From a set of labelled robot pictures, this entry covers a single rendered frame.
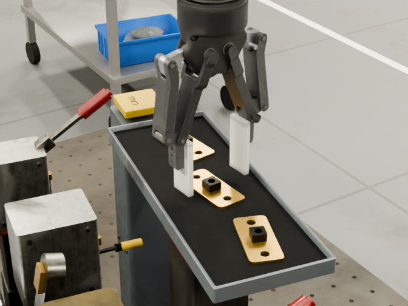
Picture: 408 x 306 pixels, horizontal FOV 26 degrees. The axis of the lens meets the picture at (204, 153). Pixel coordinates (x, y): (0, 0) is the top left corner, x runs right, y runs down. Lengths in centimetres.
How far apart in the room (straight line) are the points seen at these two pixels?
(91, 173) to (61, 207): 88
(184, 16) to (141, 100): 35
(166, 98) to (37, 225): 25
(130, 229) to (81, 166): 72
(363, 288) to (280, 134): 202
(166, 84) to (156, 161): 19
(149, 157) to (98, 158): 94
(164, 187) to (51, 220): 15
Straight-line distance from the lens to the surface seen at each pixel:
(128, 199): 129
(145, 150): 113
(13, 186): 135
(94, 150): 208
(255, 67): 100
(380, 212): 318
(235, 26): 92
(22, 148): 136
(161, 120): 95
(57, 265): 103
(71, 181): 197
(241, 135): 103
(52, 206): 112
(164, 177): 107
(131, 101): 125
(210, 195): 103
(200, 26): 91
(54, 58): 437
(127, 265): 137
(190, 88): 95
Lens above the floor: 171
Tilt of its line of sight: 29 degrees down
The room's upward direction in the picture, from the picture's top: straight up
